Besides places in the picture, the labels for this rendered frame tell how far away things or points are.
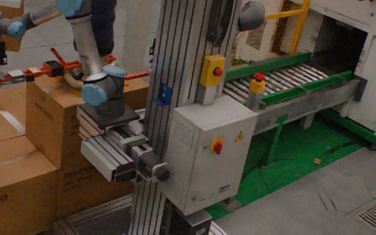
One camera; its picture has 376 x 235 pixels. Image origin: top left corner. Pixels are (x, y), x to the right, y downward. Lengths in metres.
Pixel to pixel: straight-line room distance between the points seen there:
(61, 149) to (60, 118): 0.19
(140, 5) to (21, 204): 2.04
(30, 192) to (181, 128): 1.08
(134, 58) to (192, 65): 2.29
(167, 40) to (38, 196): 1.23
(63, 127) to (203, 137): 0.94
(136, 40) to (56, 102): 1.75
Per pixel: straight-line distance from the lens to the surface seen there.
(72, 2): 2.21
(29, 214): 3.05
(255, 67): 4.48
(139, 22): 4.34
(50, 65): 2.84
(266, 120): 3.89
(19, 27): 2.47
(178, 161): 2.31
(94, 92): 2.29
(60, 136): 2.84
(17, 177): 2.89
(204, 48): 2.22
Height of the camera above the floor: 2.29
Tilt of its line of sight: 28 degrees down
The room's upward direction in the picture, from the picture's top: 11 degrees clockwise
